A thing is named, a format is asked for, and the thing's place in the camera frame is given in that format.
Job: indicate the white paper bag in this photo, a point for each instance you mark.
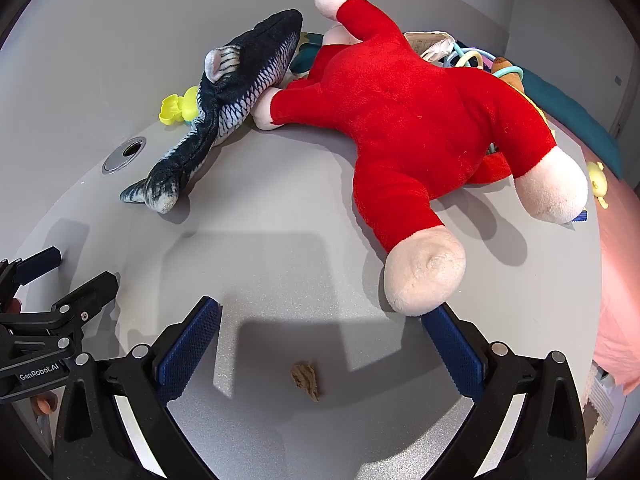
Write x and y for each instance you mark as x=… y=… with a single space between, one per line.
x=425 y=42

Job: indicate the red plush toy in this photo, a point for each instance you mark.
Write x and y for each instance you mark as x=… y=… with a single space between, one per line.
x=400 y=110

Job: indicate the pink blanket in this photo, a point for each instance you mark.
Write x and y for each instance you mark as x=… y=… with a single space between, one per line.
x=620 y=260

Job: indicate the small blue packet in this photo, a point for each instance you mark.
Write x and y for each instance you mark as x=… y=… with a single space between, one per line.
x=581 y=217

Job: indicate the person's left hand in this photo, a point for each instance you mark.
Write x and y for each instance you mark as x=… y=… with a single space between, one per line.
x=46 y=404

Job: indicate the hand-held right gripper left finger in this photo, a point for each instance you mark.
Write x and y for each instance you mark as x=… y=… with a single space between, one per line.
x=187 y=350

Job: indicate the yellow duck toy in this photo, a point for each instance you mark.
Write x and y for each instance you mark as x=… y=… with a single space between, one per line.
x=597 y=180

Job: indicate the teal toy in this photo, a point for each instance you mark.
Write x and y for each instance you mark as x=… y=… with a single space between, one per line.
x=305 y=57

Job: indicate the brown paper scrap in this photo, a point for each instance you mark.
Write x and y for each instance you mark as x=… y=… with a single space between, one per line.
x=305 y=377

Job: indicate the yellow-green plastic toy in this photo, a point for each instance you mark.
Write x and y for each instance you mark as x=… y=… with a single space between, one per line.
x=172 y=109

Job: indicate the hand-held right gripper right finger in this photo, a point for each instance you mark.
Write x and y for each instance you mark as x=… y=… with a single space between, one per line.
x=460 y=355

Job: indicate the dark blue fish plush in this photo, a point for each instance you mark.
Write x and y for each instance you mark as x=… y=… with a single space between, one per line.
x=240 y=95

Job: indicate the teal pillow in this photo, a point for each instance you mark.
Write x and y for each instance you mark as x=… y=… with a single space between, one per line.
x=575 y=110

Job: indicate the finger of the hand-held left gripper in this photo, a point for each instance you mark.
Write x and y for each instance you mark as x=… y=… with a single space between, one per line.
x=40 y=262
x=90 y=295

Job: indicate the brown plush toy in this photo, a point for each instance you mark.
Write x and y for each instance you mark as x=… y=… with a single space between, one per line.
x=505 y=67

